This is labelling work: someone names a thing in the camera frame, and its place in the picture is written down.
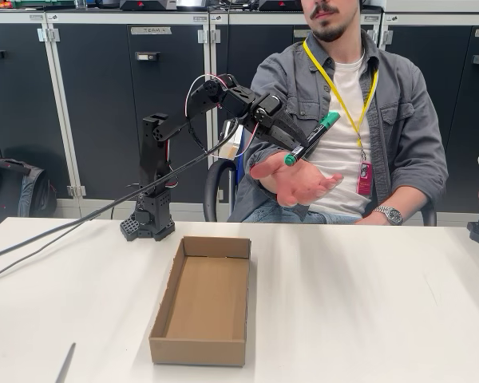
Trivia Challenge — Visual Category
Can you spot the green edding marker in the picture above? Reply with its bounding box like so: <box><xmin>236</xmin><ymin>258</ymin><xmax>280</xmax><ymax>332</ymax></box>
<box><xmin>283</xmin><ymin>111</ymin><xmax>341</xmax><ymax>167</ymax></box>

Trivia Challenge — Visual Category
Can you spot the person's right forearm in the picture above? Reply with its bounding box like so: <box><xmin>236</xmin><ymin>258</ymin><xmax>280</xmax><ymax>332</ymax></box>
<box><xmin>239</xmin><ymin>135</ymin><xmax>292</xmax><ymax>192</ymax></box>

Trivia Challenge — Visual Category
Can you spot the person's left forearm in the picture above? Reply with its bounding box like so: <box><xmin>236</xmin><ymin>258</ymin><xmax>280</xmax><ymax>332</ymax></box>
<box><xmin>361</xmin><ymin>167</ymin><xmax>450</xmax><ymax>227</ymax></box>

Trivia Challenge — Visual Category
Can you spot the person in grey shirt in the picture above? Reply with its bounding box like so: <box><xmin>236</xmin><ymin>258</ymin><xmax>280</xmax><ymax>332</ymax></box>
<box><xmin>227</xmin><ymin>0</ymin><xmax>450</xmax><ymax>224</ymax></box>

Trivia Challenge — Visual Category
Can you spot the person's right hand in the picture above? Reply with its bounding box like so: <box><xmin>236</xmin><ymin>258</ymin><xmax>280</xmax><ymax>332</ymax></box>
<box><xmin>249</xmin><ymin>156</ymin><xmax>345</xmax><ymax>208</ymax></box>

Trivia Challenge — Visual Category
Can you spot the black grey metal cabinet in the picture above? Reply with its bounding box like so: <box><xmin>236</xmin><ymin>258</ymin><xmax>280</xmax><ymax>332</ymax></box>
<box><xmin>382</xmin><ymin>11</ymin><xmax>479</xmax><ymax>215</ymax></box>
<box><xmin>46</xmin><ymin>10</ymin><xmax>212</xmax><ymax>212</ymax></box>
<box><xmin>209</xmin><ymin>10</ymin><xmax>384</xmax><ymax>216</ymax></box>
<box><xmin>0</xmin><ymin>10</ymin><xmax>49</xmax><ymax>219</ymax></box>

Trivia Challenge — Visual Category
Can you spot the pink badge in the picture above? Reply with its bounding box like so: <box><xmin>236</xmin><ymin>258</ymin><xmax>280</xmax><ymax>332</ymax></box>
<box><xmin>357</xmin><ymin>161</ymin><xmax>374</xmax><ymax>196</ymax></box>

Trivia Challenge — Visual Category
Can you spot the black case with red triangle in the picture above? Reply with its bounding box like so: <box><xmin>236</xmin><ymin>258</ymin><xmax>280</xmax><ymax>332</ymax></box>
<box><xmin>259</xmin><ymin>0</ymin><xmax>304</xmax><ymax>12</ymax></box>
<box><xmin>119</xmin><ymin>0</ymin><xmax>179</xmax><ymax>11</ymax></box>

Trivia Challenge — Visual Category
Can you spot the silver wristwatch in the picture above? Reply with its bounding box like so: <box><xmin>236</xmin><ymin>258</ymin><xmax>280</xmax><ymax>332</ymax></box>
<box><xmin>373</xmin><ymin>206</ymin><xmax>405</xmax><ymax>227</ymax></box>

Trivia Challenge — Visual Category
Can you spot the brown cardboard box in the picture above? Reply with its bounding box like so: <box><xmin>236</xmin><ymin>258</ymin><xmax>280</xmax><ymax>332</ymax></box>
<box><xmin>148</xmin><ymin>235</ymin><xmax>251</xmax><ymax>367</ymax></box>

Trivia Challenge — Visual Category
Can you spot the green box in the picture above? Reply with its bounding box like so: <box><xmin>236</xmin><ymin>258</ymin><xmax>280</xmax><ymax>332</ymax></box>
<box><xmin>11</xmin><ymin>0</ymin><xmax>77</xmax><ymax>9</ymax></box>

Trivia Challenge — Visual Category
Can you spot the black grey backpack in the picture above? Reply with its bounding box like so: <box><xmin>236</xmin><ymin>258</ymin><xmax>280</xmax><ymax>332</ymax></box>
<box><xmin>0</xmin><ymin>157</ymin><xmax>57</xmax><ymax>236</ymax></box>

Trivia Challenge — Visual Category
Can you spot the grey flat strip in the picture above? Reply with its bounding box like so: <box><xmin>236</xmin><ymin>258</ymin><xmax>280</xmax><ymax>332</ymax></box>
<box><xmin>54</xmin><ymin>342</ymin><xmax>77</xmax><ymax>383</ymax></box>

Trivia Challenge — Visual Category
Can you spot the silver white wrist camera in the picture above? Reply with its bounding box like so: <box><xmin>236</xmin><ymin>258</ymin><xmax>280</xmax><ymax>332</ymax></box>
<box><xmin>218</xmin><ymin>118</ymin><xmax>245</xmax><ymax>160</ymax></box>

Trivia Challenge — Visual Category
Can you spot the yellow lanyard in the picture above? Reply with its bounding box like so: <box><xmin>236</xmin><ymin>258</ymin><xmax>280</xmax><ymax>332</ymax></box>
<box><xmin>302</xmin><ymin>38</ymin><xmax>380</xmax><ymax>160</ymax></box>

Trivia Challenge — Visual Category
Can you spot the dark camera cable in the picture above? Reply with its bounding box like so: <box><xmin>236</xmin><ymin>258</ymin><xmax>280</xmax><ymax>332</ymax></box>
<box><xmin>0</xmin><ymin>119</ymin><xmax>240</xmax><ymax>264</ymax></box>

